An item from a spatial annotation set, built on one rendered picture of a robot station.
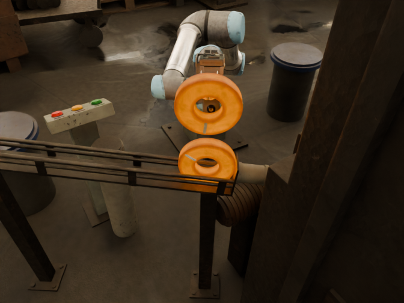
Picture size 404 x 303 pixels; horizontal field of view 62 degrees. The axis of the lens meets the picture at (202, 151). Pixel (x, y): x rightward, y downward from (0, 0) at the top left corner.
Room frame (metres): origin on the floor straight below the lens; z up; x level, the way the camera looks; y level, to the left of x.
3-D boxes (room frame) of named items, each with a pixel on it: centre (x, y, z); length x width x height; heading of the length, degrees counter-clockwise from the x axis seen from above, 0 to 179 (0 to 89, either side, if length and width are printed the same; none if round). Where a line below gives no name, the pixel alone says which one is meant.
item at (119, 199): (0.93, 0.35, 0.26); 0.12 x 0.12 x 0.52
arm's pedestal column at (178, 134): (1.61, -0.01, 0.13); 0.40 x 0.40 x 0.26; 29
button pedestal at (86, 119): (1.04, 0.48, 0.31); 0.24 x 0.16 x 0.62; 123
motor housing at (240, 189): (0.74, -0.15, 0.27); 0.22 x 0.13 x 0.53; 123
